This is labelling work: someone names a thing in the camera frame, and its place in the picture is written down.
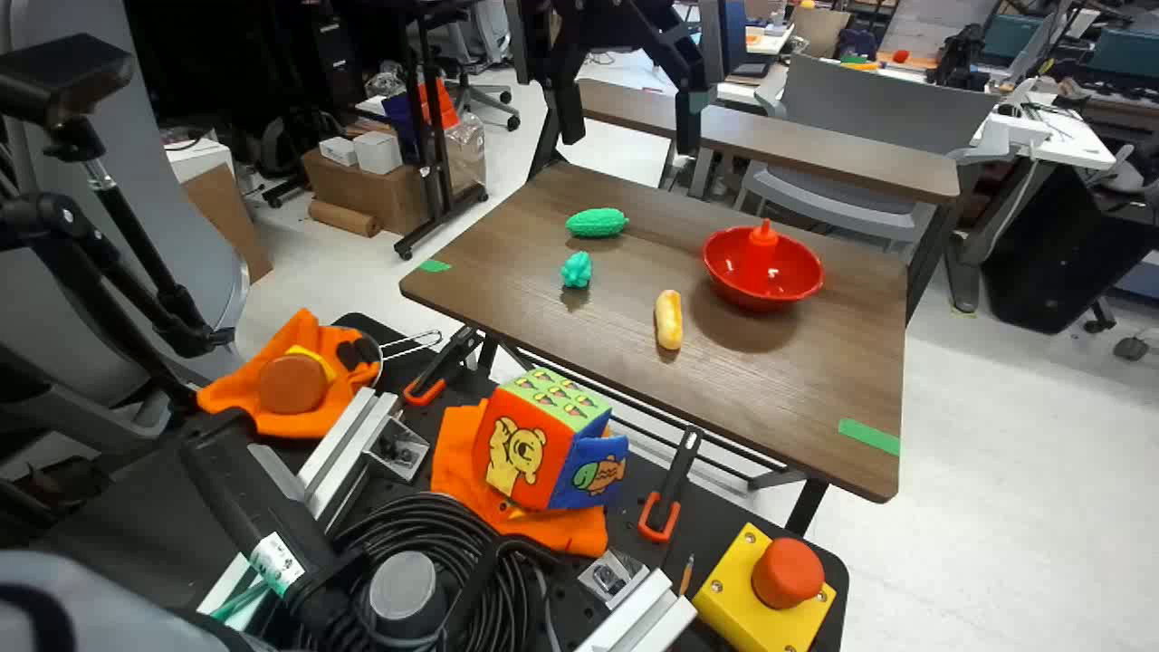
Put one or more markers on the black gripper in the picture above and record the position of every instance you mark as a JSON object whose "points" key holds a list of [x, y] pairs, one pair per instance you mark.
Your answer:
{"points": [[602, 21]]}

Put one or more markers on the yellow oblong plush toy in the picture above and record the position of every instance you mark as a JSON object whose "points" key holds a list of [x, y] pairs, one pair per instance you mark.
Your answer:
{"points": [[668, 322]]}

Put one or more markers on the green oval plush toy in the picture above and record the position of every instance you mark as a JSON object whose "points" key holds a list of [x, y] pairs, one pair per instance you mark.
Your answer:
{"points": [[594, 223]]}

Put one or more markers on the black metal stand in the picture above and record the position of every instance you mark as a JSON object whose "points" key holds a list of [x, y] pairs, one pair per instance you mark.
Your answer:
{"points": [[433, 146]]}

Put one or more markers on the small green block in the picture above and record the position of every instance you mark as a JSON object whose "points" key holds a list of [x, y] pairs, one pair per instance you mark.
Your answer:
{"points": [[579, 270]]}

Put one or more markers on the brown wooden bench table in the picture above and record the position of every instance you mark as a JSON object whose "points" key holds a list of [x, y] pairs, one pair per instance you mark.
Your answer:
{"points": [[835, 150]]}

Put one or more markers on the red bowl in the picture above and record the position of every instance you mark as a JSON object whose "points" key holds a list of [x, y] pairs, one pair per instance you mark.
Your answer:
{"points": [[761, 270]]}

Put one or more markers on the small green tape mark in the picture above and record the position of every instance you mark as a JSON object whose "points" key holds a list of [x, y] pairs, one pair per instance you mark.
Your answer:
{"points": [[435, 267]]}

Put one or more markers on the white small box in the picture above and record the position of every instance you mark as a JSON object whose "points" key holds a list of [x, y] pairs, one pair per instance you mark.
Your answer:
{"points": [[365, 150]]}

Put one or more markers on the grey chair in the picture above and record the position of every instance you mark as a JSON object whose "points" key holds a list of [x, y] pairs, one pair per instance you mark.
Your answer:
{"points": [[882, 113]]}

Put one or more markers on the large open cardboard box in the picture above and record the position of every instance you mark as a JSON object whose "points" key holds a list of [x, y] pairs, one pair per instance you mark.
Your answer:
{"points": [[374, 191]]}

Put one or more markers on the orange black clamp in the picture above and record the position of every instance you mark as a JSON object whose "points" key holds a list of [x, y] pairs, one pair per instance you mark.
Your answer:
{"points": [[435, 366], [663, 500]]}

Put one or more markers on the colourful soft cube toy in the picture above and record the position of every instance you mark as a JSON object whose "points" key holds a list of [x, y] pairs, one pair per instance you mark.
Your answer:
{"points": [[544, 440]]}

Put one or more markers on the flat cardboard panel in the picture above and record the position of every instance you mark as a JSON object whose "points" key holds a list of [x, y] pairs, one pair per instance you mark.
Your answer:
{"points": [[231, 219]]}

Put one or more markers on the plain orange cloth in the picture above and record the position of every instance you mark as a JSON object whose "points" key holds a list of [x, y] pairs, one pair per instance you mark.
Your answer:
{"points": [[459, 464]]}

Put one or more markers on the black white tag card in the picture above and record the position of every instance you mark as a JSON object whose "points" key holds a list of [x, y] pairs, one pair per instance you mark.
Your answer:
{"points": [[614, 578], [396, 446]]}

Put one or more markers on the white desk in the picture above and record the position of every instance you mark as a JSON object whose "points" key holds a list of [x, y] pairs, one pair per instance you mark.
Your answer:
{"points": [[1051, 133]]}

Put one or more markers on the black bag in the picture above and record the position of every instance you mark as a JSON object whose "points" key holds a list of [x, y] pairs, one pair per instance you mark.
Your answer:
{"points": [[1057, 254]]}

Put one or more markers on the orange cloth with dark patch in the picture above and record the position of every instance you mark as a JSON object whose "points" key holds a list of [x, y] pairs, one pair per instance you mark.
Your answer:
{"points": [[249, 396]]}

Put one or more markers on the red emergency stop button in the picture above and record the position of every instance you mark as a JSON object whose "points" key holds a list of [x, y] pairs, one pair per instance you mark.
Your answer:
{"points": [[788, 570]]}

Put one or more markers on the yellow box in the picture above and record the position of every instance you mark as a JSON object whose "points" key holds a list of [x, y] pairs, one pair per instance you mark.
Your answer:
{"points": [[738, 609]]}

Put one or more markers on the grey round knob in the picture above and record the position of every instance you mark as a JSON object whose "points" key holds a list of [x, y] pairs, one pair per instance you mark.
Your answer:
{"points": [[403, 594]]}

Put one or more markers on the green white connector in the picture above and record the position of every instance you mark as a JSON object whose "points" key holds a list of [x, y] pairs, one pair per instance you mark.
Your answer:
{"points": [[278, 564]]}

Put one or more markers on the aluminium extrusion rail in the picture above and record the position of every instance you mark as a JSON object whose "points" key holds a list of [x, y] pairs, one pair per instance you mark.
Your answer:
{"points": [[646, 613], [349, 436]]}

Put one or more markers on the black camera on tripod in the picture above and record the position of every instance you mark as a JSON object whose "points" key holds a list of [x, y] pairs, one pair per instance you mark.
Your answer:
{"points": [[61, 74]]}

